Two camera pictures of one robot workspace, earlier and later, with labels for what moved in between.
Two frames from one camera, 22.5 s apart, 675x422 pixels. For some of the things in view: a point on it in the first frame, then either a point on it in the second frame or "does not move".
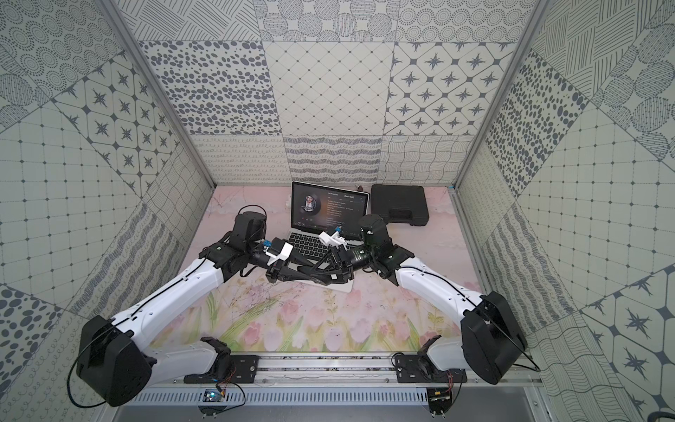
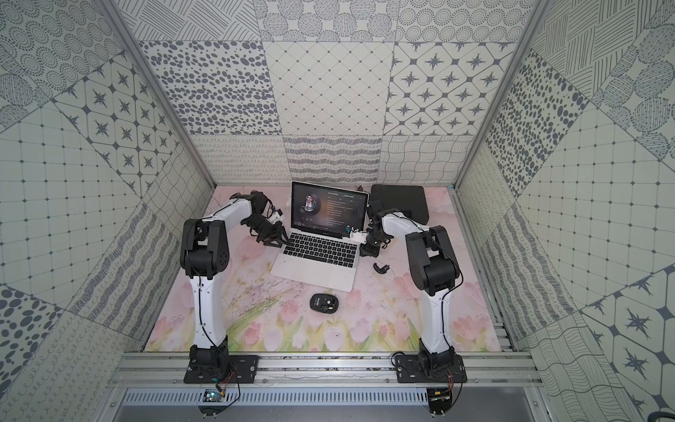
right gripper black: x=338 y=256 → x=369 y=251
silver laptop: x=316 y=209 does not move
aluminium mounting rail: x=356 y=370 does not move
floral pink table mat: x=247 y=314 does not move
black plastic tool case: x=402 y=204 does not move
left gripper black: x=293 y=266 → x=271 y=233
